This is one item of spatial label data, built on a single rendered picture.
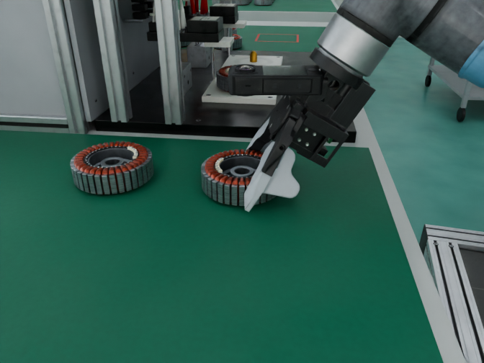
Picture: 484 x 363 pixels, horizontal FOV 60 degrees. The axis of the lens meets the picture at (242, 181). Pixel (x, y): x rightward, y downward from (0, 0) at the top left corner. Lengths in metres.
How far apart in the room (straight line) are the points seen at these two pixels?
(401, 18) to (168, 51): 0.38
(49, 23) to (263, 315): 0.58
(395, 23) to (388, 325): 0.31
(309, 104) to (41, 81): 0.49
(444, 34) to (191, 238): 0.35
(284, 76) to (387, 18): 0.12
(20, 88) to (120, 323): 0.55
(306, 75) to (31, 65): 0.50
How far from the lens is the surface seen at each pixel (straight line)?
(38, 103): 0.86
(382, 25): 0.51
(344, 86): 0.54
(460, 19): 0.51
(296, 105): 0.52
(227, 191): 0.53
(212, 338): 0.39
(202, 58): 1.15
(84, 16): 0.81
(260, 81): 0.51
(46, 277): 0.48
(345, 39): 0.50
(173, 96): 0.75
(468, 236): 1.57
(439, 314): 0.45
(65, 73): 0.80
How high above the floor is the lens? 1.04
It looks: 29 degrees down
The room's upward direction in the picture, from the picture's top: straight up
